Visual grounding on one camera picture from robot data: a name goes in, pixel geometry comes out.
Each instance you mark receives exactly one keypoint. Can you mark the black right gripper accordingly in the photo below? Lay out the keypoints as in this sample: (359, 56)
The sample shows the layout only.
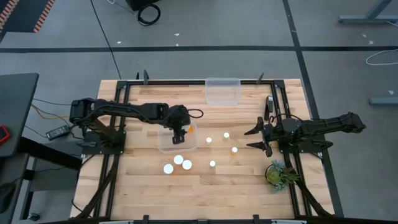
(280, 129)

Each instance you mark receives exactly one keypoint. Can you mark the grey table foot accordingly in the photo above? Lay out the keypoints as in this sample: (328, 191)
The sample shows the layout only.
(384, 100)

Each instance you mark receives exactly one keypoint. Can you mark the white light bar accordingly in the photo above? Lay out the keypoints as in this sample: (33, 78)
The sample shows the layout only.
(116, 222)
(289, 222)

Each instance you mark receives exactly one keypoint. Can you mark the black castor wheel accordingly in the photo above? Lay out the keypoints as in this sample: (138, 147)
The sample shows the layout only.
(33, 216)

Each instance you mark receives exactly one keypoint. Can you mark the black power adapter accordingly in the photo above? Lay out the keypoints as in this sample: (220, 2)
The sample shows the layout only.
(57, 132)

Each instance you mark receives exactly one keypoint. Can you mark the dark desk leg frame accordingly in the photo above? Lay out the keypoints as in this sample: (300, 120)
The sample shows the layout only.
(46, 152)

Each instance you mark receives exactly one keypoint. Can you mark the small orange pill bottle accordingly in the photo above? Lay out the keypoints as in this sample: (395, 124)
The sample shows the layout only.
(234, 150)

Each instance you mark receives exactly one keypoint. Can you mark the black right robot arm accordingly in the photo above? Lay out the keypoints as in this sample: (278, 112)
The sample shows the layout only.
(335, 123)

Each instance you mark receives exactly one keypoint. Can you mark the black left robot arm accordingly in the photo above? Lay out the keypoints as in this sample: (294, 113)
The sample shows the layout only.
(140, 110)

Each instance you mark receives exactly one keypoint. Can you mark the dark grey desk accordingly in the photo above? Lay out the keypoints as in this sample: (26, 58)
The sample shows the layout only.
(15, 109)

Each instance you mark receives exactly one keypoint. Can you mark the black aluminium table frame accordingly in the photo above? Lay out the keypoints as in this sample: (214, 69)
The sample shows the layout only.
(174, 82)

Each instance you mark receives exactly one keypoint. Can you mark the clear plastic bin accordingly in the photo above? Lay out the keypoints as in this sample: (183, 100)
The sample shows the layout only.
(222, 93)
(166, 146)

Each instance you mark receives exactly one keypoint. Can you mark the black stand with grey tip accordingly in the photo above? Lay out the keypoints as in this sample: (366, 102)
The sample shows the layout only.
(268, 110)

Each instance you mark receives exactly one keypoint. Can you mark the small pale green pill bottle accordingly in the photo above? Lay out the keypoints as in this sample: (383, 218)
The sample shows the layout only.
(226, 135)
(208, 140)
(212, 163)

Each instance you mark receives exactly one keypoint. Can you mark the orange black striped mat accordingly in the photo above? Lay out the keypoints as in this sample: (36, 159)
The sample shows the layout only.
(25, 15)

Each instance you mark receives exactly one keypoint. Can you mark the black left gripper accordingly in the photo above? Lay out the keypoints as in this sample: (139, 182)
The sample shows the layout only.
(180, 119)

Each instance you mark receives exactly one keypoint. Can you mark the potted succulent plant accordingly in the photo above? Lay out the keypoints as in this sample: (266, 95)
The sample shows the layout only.
(275, 175)

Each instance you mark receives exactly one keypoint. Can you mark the grey table base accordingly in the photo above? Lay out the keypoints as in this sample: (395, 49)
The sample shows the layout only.
(367, 19)

